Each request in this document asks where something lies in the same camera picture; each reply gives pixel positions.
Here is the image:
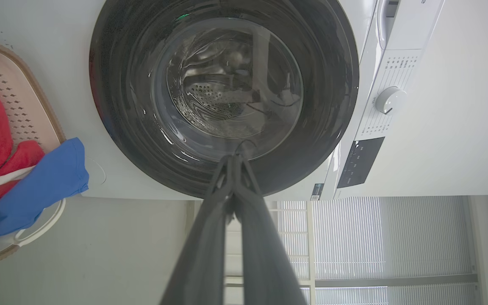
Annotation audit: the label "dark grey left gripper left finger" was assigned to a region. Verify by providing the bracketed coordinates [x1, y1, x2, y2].
[159, 155, 234, 305]

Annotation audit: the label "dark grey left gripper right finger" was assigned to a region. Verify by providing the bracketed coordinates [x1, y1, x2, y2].
[233, 154, 308, 305]

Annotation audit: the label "black round glass washer door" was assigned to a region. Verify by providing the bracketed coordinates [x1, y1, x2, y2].
[89, 0, 360, 199]

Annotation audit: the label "white front-load washing machine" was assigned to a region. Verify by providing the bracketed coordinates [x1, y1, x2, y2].
[0, 0, 446, 201]

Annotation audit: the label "white window blinds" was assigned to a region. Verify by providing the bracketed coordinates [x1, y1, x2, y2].
[269, 197, 480, 305]

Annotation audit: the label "round white filter cover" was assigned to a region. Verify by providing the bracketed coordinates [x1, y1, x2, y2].
[84, 156, 107, 186]

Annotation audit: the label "black washer display panel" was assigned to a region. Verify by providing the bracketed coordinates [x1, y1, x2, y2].
[336, 136, 385, 189]

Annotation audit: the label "steel perforated washer drum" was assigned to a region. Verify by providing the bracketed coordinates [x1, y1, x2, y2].
[166, 32, 271, 139]

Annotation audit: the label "blue garment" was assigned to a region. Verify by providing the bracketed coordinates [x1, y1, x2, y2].
[0, 137, 90, 242]

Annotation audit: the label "white round program knob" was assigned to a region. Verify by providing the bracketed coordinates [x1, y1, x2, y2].
[375, 86, 408, 115]

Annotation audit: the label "beige perforated laundry basket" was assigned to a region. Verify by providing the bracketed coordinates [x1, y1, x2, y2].
[0, 39, 67, 266]

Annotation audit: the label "white detergent drawer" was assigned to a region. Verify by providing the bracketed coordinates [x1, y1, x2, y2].
[375, 0, 402, 51]

